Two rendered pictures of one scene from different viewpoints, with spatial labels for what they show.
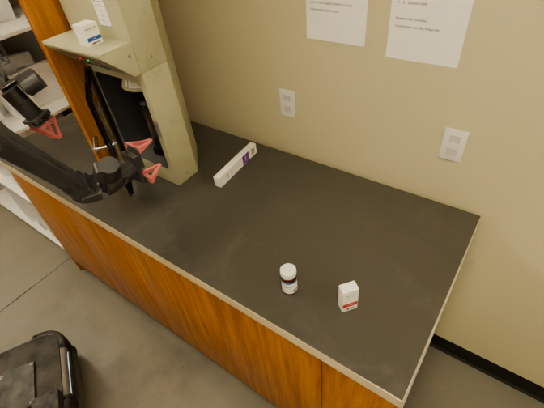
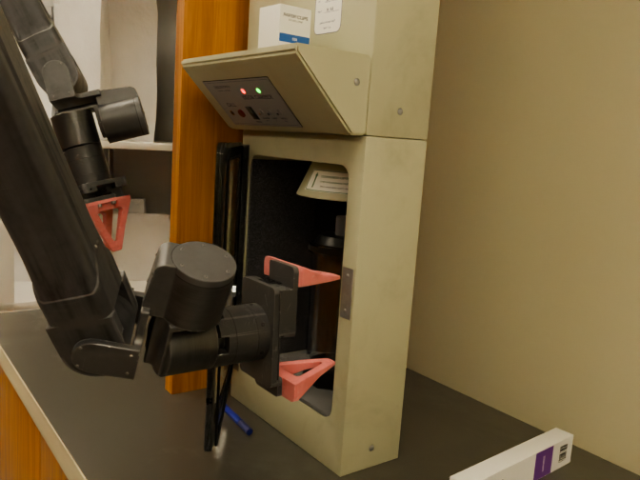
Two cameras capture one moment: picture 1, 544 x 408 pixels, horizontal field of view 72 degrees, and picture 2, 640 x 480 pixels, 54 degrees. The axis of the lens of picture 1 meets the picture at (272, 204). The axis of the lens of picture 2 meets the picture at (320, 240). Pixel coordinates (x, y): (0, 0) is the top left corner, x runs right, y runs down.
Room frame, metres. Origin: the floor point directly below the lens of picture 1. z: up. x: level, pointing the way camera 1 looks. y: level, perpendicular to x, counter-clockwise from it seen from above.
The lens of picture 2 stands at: (0.39, 0.22, 1.40)
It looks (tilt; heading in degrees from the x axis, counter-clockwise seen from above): 9 degrees down; 13
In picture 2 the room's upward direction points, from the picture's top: 4 degrees clockwise
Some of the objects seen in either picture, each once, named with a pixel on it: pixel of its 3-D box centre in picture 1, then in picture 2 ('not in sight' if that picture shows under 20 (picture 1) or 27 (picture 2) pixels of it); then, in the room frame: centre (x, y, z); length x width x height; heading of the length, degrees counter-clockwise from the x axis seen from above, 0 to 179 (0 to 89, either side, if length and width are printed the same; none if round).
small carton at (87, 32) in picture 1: (87, 33); (284, 32); (1.23, 0.49, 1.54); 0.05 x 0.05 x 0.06; 51
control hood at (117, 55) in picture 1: (91, 57); (264, 93); (1.26, 0.52, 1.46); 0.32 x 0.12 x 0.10; 50
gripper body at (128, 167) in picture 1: (127, 172); (240, 333); (0.97, 0.43, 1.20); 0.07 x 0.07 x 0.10; 50
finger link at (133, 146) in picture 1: (141, 150); (300, 292); (1.02, 0.39, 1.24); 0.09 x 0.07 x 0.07; 140
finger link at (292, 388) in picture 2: (148, 167); (297, 355); (1.02, 0.39, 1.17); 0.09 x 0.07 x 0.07; 140
